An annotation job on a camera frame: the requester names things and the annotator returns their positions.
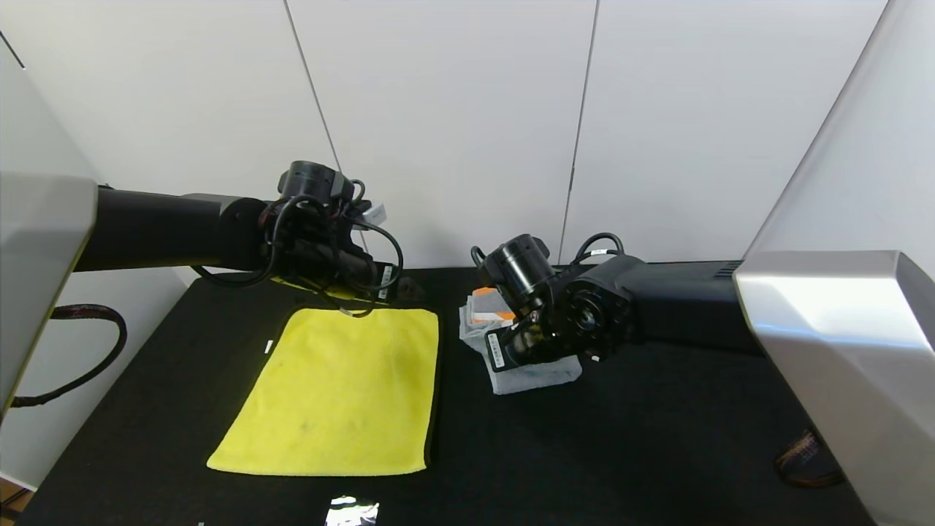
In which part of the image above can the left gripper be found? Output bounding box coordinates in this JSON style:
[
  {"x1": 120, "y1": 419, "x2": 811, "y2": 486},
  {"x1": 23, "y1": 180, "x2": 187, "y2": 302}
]
[{"x1": 338, "y1": 245, "x2": 426, "y2": 305}]

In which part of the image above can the grey towel with orange stripe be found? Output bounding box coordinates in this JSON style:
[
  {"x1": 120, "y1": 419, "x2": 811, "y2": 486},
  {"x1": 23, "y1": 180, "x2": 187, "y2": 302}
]
[{"x1": 459, "y1": 286, "x2": 584, "y2": 397}]

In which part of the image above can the yellow microfibre towel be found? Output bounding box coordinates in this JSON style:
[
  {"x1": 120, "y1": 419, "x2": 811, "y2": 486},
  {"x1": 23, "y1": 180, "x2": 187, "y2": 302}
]
[{"x1": 207, "y1": 307, "x2": 444, "y2": 478}]

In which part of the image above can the black tablecloth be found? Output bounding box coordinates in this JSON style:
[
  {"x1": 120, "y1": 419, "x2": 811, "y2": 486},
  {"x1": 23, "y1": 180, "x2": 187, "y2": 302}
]
[{"x1": 18, "y1": 262, "x2": 877, "y2": 526}]

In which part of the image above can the black left camera cable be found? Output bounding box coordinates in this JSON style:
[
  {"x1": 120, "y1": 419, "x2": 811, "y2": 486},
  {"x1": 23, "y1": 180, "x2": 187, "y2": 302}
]
[{"x1": 343, "y1": 219, "x2": 405, "y2": 319}]

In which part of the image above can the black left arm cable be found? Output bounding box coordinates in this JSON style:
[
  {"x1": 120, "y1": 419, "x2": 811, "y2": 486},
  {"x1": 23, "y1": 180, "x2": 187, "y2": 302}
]
[{"x1": 191, "y1": 196, "x2": 309, "y2": 288}]

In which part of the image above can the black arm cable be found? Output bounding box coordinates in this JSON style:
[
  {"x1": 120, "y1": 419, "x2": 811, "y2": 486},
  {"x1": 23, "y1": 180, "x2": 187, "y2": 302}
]
[
  {"x1": 573, "y1": 232, "x2": 626, "y2": 264},
  {"x1": 191, "y1": 196, "x2": 309, "y2": 288}
]

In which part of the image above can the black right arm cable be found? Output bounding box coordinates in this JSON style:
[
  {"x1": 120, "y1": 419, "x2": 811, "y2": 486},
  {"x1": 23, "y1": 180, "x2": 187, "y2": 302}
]
[{"x1": 573, "y1": 232, "x2": 626, "y2": 264}]

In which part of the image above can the braided left arm hose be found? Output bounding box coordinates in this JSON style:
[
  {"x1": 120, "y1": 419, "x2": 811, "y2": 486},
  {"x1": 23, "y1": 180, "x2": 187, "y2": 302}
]
[{"x1": 11, "y1": 305, "x2": 129, "y2": 409}]

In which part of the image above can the braided arm hose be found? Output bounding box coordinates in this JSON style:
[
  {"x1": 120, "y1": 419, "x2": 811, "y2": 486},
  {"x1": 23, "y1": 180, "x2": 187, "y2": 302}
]
[
  {"x1": 774, "y1": 429, "x2": 847, "y2": 489},
  {"x1": 11, "y1": 305, "x2": 129, "y2": 409}
]

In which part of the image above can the braided right arm hose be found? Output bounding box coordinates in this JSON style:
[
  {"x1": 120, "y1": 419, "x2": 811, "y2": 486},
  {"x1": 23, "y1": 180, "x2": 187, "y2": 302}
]
[{"x1": 774, "y1": 429, "x2": 847, "y2": 489}]

